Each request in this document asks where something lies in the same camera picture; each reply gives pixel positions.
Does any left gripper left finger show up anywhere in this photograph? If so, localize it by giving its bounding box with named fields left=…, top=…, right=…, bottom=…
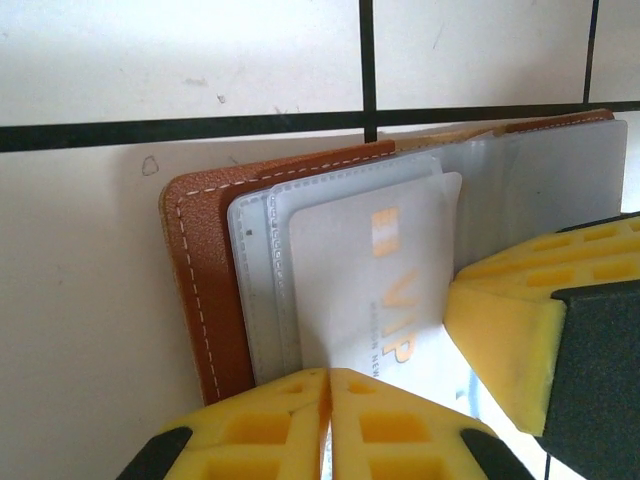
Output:
left=117, top=367, right=330, bottom=480

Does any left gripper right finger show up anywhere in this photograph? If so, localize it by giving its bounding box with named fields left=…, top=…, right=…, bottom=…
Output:
left=327, top=367, right=536, bottom=480

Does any white VIP card gold print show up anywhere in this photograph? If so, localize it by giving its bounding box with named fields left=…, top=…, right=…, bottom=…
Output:
left=287, top=171, right=481, bottom=426

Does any brown leather card holder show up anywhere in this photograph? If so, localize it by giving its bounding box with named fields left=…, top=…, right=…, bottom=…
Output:
left=158, top=107, right=630, bottom=406

